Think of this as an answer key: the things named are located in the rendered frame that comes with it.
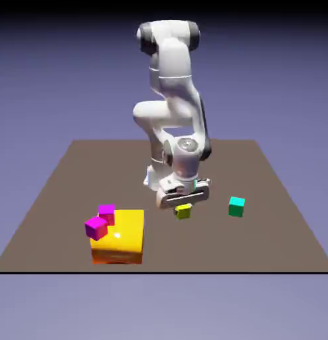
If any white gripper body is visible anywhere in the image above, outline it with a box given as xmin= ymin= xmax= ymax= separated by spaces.
xmin=155 ymin=177 xmax=212 ymax=211

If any small yellow-green cube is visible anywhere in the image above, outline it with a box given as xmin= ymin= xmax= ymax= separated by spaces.
xmin=175 ymin=203 xmax=193 ymax=220

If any small teal cube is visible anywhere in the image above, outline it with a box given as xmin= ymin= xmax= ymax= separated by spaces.
xmin=228 ymin=196 xmax=246 ymax=218

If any small magenta cube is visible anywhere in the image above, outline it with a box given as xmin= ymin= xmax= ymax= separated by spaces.
xmin=84 ymin=215 xmax=109 ymax=242
xmin=98 ymin=203 xmax=116 ymax=226

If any large yellow box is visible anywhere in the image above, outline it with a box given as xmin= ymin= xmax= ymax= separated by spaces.
xmin=90 ymin=209 xmax=145 ymax=266

